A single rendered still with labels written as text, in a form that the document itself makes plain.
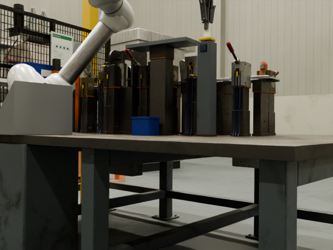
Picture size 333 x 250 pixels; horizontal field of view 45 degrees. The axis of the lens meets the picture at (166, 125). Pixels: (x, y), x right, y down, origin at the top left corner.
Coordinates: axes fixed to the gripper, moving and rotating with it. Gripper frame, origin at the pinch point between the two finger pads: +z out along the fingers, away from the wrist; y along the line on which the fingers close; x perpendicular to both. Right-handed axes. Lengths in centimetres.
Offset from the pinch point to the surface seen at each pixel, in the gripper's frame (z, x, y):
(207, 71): 19.8, -2.4, -3.5
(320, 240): 120, -27, 110
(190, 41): 5.1, 7.5, -2.6
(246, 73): 19.5, -13.5, 15.4
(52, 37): -21, 150, 34
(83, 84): 20, 95, 13
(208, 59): 14.4, -2.6, -3.5
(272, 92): 26, -14, 51
